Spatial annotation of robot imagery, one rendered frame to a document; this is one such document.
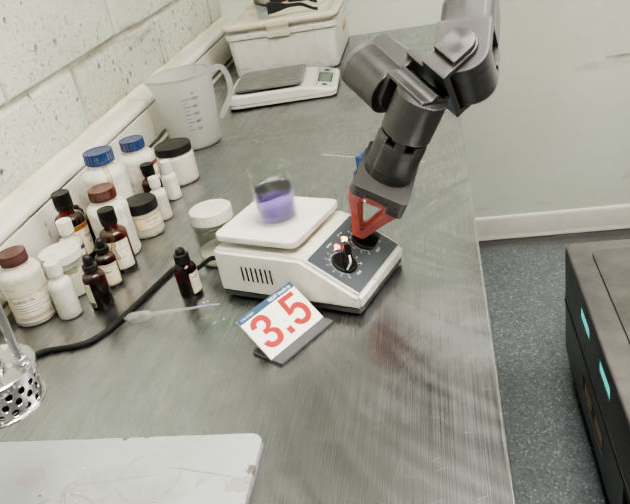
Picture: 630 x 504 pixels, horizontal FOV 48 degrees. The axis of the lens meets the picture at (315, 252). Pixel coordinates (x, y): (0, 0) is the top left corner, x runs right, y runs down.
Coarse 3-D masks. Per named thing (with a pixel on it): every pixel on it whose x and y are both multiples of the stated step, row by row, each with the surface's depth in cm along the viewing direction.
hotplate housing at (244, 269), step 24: (336, 216) 90; (312, 240) 86; (240, 264) 87; (264, 264) 85; (288, 264) 83; (312, 264) 82; (384, 264) 87; (240, 288) 89; (264, 288) 87; (312, 288) 83; (336, 288) 81; (360, 312) 82
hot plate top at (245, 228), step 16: (304, 208) 90; (320, 208) 89; (336, 208) 90; (240, 224) 89; (256, 224) 88; (288, 224) 86; (304, 224) 86; (320, 224) 87; (224, 240) 87; (240, 240) 86; (256, 240) 84; (272, 240) 83; (288, 240) 83; (304, 240) 84
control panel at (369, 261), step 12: (348, 228) 89; (336, 240) 86; (348, 240) 87; (384, 240) 89; (324, 252) 84; (336, 252) 85; (360, 252) 86; (372, 252) 87; (384, 252) 88; (324, 264) 83; (360, 264) 85; (372, 264) 85; (336, 276) 82; (348, 276) 82; (360, 276) 83; (372, 276) 84; (360, 288) 82
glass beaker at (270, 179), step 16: (272, 160) 87; (256, 176) 83; (272, 176) 83; (288, 176) 85; (256, 192) 85; (272, 192) 84; (288, 192) 85; (256, 208) 87; (272, 208) 85; (288, 208) 86; (272, 224) 86
